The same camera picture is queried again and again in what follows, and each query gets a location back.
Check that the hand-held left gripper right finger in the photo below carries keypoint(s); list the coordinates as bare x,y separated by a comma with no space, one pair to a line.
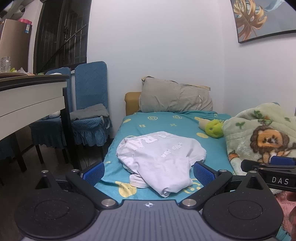
204,173

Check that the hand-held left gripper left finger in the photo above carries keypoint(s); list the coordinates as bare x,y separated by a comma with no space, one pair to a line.
93,173

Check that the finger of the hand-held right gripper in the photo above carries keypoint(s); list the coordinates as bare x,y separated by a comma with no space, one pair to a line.
251,165
283,160

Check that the white t-shirt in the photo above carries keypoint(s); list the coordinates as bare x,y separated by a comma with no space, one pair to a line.
159,160

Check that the pink fluffy blanket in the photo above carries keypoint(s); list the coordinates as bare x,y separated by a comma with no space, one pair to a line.
283,208

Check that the green lion printed blanket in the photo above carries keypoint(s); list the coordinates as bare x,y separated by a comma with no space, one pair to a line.
254,129

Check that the green plush toy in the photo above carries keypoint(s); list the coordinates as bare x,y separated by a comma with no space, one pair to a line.
215,128

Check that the bed with teal printed sheet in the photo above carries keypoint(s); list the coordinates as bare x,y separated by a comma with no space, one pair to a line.
175,126

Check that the blue covered chair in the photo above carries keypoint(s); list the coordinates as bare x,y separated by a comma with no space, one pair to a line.
91,83
55,129

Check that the grey cloth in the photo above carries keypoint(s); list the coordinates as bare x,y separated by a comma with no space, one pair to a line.
90,112

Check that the yellow bed headboard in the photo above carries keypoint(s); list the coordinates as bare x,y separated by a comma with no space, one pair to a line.
132,103

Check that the grey pillow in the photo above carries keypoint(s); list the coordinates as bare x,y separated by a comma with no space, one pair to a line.
173,97

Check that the white table with black legs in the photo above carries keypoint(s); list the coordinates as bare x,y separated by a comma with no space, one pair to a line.
30,97

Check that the plastic bag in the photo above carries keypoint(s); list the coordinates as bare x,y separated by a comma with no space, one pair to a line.
24,71

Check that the clear glass vase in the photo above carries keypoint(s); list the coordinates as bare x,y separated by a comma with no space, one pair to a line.
5,64

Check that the dark window with grille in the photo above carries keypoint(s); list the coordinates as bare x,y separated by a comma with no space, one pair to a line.
62,32

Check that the beige refrigerator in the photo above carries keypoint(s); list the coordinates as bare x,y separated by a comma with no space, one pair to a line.
13,44

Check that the pink lid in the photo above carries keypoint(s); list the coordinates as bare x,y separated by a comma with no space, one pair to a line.
25,21

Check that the framed leaf wall picture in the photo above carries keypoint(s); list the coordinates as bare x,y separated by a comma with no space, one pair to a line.
256,18

